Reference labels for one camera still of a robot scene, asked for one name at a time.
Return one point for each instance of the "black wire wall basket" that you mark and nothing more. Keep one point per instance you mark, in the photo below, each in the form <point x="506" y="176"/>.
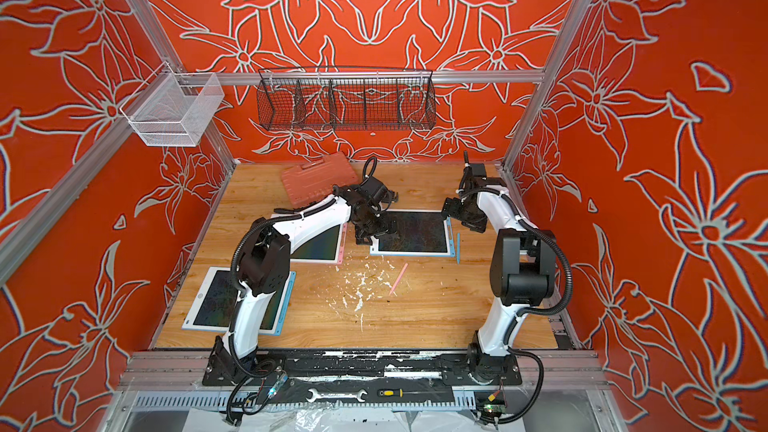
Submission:
<point x="346" y="99"/>

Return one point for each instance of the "blue framed front tablet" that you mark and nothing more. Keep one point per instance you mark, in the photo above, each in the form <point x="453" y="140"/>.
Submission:
<point x="213" y="305"/>

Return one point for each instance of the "pink framed writing tablet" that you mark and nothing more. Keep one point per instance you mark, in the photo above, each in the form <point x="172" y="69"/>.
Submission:
<point x="314" y="247"/>

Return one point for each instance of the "yellow handled screwdriver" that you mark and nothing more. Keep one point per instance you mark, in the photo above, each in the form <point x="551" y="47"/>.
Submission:
<point x="401" y="393"/>

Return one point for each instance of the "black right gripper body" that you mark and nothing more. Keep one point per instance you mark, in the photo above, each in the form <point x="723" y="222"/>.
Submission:
<point x="459" y="211"/>

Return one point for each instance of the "blue framed rear tablet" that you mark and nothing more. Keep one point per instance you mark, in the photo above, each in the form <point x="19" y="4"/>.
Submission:
<point x="416" y="233"/>

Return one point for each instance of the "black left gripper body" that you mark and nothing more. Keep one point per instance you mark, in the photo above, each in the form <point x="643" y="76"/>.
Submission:
<point x="374" y="226"/>

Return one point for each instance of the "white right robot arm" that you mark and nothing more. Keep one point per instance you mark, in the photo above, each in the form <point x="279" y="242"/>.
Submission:
<point x="529" y="272"/>

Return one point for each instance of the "pink stylus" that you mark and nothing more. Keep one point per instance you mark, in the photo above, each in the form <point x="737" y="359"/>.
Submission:
<point x="398" y="279"/>

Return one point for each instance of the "silver open-end wrench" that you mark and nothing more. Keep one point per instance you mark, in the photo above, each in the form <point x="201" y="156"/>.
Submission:
<point x="316" y="395"/>

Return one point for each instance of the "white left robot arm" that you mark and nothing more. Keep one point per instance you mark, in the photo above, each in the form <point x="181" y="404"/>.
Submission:
<point x="260" y="265"/>

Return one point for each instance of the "red plastic tool case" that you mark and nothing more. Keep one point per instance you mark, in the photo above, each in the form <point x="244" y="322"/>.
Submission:
<point x="312" y="182"/>

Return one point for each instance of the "clear plastic wall bin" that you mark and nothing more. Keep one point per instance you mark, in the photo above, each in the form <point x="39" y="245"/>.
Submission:
<point x="173" y="110"/>

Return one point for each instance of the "blue framed tablet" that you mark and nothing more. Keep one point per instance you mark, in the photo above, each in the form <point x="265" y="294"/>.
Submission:
<point x="416" y="233"/>
<point x="213" y="305"/>

